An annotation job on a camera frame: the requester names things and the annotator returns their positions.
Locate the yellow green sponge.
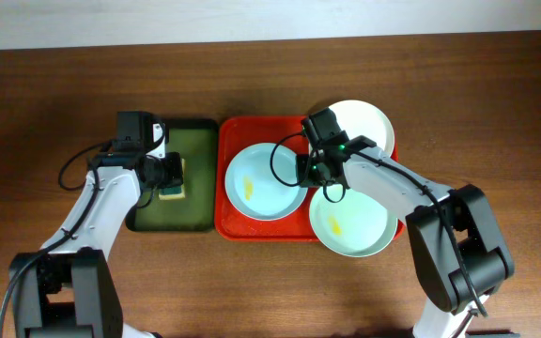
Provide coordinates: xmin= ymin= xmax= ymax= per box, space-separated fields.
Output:
xmin=158 ymin=158 xmax=186 ymax=200

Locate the light blue plate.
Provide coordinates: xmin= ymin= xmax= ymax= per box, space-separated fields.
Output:
xmin=224 ymin=143 xmax=308 ymax=222

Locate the light green plate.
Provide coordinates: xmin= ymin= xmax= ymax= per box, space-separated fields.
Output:
xmin=308 ymin=188 xmax=398 ymax=257

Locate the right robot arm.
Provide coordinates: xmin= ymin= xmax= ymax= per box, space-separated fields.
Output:
xmin=297 ymin=139 xmax=515 ymax=337

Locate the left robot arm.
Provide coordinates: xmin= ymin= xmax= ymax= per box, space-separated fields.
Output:
xmin=2 ymin=152 xmax=182 ymax=337

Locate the dark green tray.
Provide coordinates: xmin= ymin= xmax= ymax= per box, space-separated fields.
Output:
xmin=125 ymin=118 xmax=219 ymax=232

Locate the red plastic tray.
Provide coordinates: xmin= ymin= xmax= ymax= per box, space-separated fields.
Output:
xmin=214 ymin=115 xmax=317 ymax=241

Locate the white plate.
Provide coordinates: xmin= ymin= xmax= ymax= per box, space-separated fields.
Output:
xmin=326 ymin=100 xmax=397 ymax=159

